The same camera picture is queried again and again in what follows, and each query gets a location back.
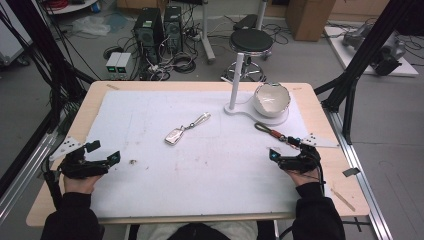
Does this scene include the silver keychain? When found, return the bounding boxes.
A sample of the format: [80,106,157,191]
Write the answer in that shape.
[164,112,212,147]

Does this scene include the grey robot device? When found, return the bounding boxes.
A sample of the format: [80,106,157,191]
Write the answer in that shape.
[341,22,408,76]

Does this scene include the coiled black cables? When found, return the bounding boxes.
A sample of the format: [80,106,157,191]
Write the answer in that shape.
[171,53,197,75]

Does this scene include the white power supply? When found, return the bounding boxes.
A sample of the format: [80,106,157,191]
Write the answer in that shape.
[115,52,133,80]
[105,51,123,80]

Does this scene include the clear plastic bag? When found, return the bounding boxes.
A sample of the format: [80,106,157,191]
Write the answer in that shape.
[71,15,112,37]

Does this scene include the black round stool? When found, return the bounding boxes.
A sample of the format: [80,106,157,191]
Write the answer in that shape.
[221,28,275,83]

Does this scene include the white eggshell bowl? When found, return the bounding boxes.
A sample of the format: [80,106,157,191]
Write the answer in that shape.
[252,82,292,118]

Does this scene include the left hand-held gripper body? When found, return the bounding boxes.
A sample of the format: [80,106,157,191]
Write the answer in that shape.
[49,135,111,180]

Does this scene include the black frame strut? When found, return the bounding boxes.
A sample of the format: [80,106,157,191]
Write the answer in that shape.
[6,0,98,134]
[314,0,424,145]

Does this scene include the white floor platform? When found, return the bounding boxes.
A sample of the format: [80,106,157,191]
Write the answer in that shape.
[323,25,420,78]

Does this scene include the thin wooden stick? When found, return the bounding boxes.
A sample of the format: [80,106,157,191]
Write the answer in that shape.
[330,187,357,213]

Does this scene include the hand-held gripper cable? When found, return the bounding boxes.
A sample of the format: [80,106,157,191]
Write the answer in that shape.
[42,159,65,212]
[313,159,327,195]

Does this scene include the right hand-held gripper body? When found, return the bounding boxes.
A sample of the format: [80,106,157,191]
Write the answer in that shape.
[278,133,340,174]

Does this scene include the grey tape piece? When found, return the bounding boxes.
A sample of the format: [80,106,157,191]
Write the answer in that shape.
[341,167,362,178]

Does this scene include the left hand-held gripper cable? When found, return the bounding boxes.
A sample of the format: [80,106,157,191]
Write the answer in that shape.
[42,159,65,212]

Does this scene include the person's left hand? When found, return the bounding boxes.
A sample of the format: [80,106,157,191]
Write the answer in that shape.
[63,175,102,195]

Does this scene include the cardboard box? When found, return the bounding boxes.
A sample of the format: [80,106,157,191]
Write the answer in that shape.
[285,0,337,43]

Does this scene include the slim black computer tower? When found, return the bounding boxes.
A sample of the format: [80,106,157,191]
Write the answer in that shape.
[163,5,184,54]

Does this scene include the black foot pedal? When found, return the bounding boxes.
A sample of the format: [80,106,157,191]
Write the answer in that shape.
[232,13,258,31]

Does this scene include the right hand-held gripper cable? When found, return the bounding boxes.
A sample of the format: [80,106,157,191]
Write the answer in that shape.
[313,159,327,195]

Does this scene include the white table mat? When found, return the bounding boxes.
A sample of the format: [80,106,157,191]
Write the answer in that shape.
[85,89,333,219]

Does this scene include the orange strap keychain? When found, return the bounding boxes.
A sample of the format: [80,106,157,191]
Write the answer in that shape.
[254,121,291,143]

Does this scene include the large black computer tower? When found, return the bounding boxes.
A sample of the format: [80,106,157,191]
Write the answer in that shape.
[132,7,165,65]

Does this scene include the aluminium rail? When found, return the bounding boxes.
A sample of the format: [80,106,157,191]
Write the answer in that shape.
[0,132,58,222]
[324,109,395,240]

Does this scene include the white desk leg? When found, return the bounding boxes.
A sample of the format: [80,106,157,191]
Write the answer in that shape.
[199,0,217,65]

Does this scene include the white pole stand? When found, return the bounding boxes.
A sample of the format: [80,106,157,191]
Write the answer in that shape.
[223,52,290,127]

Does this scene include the person's right hand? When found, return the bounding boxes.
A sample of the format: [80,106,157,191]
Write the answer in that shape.
[288,167,322,187]

